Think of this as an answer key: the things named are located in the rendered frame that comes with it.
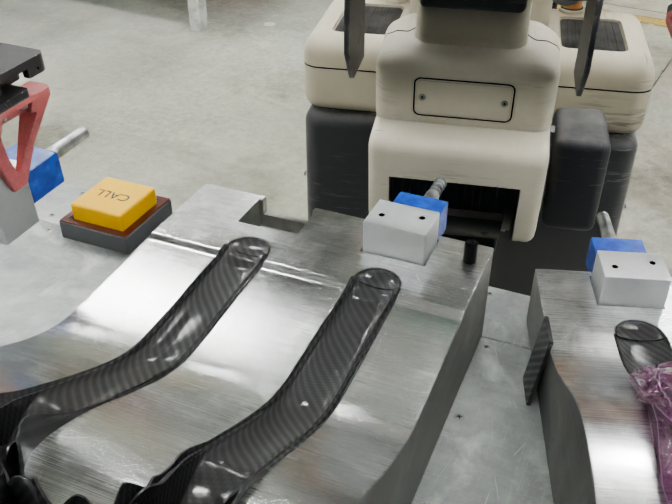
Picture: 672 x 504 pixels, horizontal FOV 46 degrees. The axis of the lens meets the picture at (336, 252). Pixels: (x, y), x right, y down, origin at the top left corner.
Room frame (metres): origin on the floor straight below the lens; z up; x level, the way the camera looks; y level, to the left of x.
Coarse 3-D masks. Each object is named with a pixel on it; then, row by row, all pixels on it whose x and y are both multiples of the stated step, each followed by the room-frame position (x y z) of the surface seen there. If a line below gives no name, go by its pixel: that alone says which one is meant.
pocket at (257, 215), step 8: (264, 200) 0.58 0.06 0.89; (256, 208) 0.58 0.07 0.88; (264, 208) 0.58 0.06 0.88; (248, 216) 0.56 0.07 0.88; (256, 216) 0.58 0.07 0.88; (264, 216) 0.58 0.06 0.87; (272, 216) 0.58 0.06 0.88; (280, 216) 0.58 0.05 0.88; (288, 216) 0.58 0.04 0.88; (256, 224) 0.58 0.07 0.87; (264, 224) 0.58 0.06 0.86; (272, 224) 0.58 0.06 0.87; (280, 224) 0.58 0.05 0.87; (288, 224) 0.57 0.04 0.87; (296, 224) 0.57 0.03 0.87; (304, 224) 0.57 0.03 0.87; (288, 232) 0.57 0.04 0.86; (296, 232) 0.57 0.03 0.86
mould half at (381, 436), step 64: (192, 256) 0.50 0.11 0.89; (320, 256) 0.50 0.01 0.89; (448, 256) 0.50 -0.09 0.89; (64, 320) 0.43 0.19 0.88; (128, 320) 0.43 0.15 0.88; (256, 320) 0.43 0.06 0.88; (320, 320) 0.43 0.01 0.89; (448, 320) 0.42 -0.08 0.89; (0, 384) 0.32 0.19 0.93; (192, 384) 0.36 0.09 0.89; (256, 384) 0.36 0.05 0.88; (384, 384) 0.36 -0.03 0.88; (448, 384) 0.41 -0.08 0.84; (64, 448) 0.27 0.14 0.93; (128, 448) 0.27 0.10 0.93; (320, 448) 0.30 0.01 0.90; (384, 448) 0.31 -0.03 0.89
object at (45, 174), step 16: (80, 128) 0.62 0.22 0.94; (16, 144) 0.57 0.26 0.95; (64, 144) 0.59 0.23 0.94; (32, 160) 0.55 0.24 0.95; (48, 160) 0.55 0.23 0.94; (32, 176) 0.53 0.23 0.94; (48, 176) 0.55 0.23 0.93; (0, 192) 0.50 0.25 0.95; (16, 192) 0.51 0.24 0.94; (32, 192) 0.53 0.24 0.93; (48, 192) 0.54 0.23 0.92; (0, 208) 0.49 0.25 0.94; (16, 208) 0.51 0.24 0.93; (32, 208) 0.52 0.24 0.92; (0, 224) 0.49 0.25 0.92; (16, 224) 0.50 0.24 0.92; (32, 224) 0.52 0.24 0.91; (0, 240) 0.49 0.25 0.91
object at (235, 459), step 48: (240, 240) 0.52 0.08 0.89; (192, 288) 0.46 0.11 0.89; (240, 288) 0.46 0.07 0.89; (384, 288) 0.46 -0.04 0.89; (144, 336) 0.41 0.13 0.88; (192, 336) 0.42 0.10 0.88; (336, 336) 0.41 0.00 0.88; (48, 384) 0.33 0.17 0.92; (96, 384) 0.35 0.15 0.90; (144, 384) 0.35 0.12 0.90; (288, 384) 0.36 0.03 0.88; (336, 384) 0.37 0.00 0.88; (0, 432) 0.29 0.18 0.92; (48, 432) 0.28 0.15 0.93; (240, 432) 0.31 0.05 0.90; (288, 432) 0.32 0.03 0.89; (0, 480) 0.24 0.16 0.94; (192, 480) 0.26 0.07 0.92; (240, 480) 0.26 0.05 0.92
